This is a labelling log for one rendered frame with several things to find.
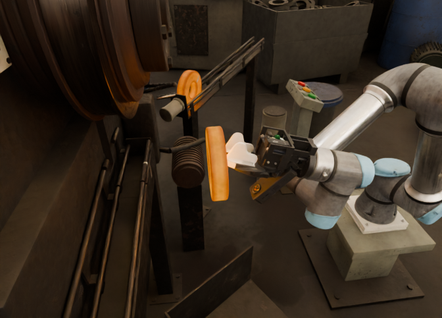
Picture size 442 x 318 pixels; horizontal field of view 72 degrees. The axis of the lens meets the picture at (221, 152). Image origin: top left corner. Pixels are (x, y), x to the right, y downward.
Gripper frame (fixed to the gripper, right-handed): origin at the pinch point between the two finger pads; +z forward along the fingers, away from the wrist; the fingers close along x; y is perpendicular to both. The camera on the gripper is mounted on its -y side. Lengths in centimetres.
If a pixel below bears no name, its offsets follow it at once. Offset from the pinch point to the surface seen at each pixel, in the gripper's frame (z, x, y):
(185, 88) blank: 3, -62, -13
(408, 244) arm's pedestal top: -83, -12, -34
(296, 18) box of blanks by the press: -91, -215, 3
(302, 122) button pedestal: -61, -80, -26
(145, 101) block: 16.6, -37.7, -9.8
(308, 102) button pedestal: -55, -73, -12
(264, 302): -13.8, 19.2, -20.7
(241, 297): -9.2, 17.9, -21.6
